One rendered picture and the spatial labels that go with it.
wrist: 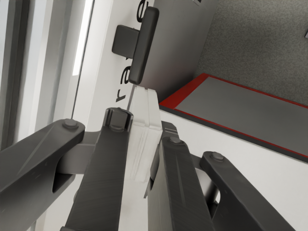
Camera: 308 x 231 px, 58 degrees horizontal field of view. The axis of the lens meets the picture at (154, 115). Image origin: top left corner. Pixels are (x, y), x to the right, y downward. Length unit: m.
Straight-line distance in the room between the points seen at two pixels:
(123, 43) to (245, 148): 0.25
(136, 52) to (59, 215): 0.22
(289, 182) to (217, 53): 0.80
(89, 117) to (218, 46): 0.93
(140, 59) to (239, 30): 0.92
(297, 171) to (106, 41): 0.32
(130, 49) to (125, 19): 0.04
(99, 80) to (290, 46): 0.97
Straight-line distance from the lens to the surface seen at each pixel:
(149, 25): 0.27
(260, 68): 1.17
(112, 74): 0.30
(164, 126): 0.15
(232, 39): 1.17
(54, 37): 0.23
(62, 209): 0.38
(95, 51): 0.27
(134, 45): 0.27
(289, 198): 0.47
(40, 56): 0.23
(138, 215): 0.52
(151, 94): 0.18
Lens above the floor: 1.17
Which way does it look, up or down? 68 degrees down
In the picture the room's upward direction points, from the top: 128 degrees counter-clockwise
